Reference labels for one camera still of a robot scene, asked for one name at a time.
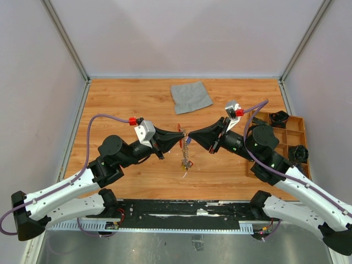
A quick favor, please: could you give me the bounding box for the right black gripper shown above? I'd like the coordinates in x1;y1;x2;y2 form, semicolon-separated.
188;117;257;162

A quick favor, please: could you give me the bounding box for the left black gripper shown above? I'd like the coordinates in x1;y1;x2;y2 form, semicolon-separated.
119;125;185;168

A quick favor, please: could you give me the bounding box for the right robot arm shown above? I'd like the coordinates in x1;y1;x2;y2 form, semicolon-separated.
189;118;351;256

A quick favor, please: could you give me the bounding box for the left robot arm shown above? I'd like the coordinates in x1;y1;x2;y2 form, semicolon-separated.
10;124;184;241

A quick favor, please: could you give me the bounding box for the grey cloth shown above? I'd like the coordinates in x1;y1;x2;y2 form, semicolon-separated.
170;81;213;114

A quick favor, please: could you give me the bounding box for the dark rolled necktie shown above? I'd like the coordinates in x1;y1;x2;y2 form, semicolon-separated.
269;111;289;129

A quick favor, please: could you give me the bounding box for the wooden compartment tray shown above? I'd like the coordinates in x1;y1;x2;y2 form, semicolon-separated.
251;112;311;179

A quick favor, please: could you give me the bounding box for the green patterned rolled necktie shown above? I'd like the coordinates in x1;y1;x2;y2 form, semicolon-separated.
288;145;309;163

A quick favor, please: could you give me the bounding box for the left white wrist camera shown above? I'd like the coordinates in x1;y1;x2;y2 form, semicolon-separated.
134;120;156;147

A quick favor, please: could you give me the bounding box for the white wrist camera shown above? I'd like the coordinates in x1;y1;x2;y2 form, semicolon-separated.
134;120;156;147
225;100;244;131

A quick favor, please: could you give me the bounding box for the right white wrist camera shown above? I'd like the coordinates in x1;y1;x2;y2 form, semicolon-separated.
225;100;244;131

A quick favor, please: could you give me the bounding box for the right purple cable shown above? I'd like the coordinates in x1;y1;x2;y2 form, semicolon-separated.
235;100;352;218

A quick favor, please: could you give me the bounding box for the black mounting rail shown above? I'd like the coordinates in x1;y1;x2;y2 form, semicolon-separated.
96;199;271;230

